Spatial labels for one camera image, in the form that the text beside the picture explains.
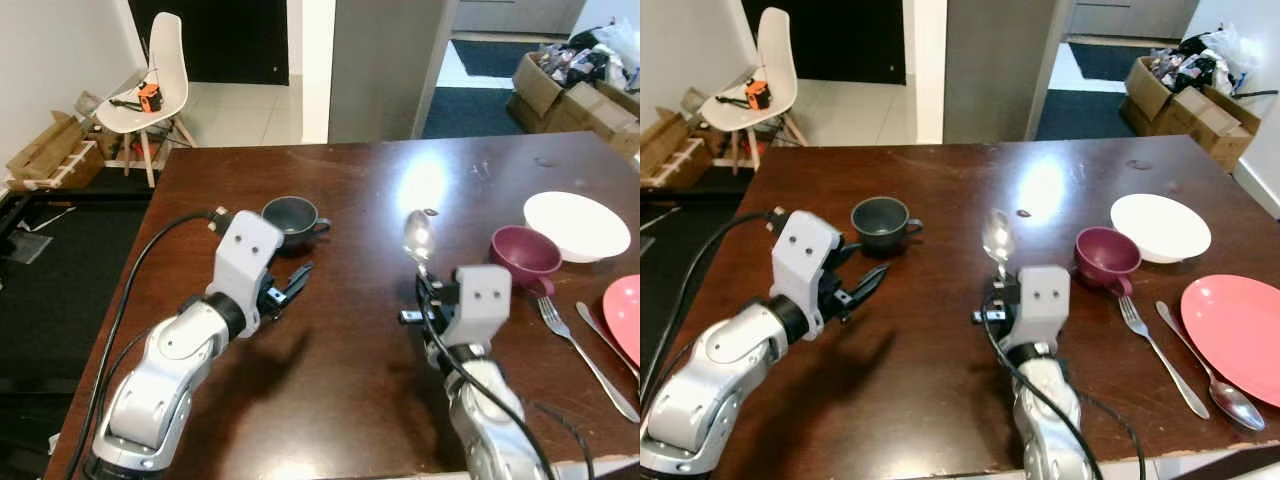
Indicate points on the black door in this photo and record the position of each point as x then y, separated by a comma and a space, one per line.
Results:
220, 40
850, 40

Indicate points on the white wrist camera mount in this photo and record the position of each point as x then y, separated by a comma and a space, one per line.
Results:
1043, 300
483, 300
248, 255
803, 255

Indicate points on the white plastic bag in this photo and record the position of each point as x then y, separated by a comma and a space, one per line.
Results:
1228, 45
620, 40

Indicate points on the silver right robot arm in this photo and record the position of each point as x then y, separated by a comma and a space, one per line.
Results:
1050, 420
485, 420

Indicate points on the maroon cup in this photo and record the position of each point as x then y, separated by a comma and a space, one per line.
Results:
1106, 260
522, 258

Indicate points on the white chair with wooden legs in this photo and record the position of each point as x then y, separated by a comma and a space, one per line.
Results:
778, 55
165, 65

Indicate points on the flat empty cardboard box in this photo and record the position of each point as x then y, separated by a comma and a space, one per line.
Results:
50, 150
665, 140

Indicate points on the silver fork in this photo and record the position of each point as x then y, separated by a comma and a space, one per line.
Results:
1160, 352
580, 350

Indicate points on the orange and black device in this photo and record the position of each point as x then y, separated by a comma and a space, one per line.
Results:
757, 94
150, 97

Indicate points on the small dark blue mat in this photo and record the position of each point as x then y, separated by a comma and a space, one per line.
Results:
1105, 60
490, 58

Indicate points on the large dark blue rug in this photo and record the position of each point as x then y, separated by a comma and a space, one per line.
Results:
1075, 115
465, 112

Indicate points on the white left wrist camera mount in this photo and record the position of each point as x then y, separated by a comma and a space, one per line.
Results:
248, 255
803, 255

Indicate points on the pink plate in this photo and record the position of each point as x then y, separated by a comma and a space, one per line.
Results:
1235, 335
625, 315

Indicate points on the white bowl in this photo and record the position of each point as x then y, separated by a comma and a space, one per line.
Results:
1160, 227
575, 225

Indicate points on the dark grey cup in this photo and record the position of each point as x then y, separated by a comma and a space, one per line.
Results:
290, 218
880, 220

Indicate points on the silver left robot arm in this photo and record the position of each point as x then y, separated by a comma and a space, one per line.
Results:
720, 365
165, 365

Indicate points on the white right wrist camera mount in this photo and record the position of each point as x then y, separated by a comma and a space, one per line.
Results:
1043, 300
483, 300

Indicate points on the grey cabinet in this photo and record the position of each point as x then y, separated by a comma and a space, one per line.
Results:
1130, 17
515, 15

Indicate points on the large cardboard box with clutter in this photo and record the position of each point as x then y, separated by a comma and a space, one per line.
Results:
1190, 110
575, 105

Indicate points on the silver spoon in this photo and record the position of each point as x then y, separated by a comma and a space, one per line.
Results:
605, 335
418, 238
1240, 408

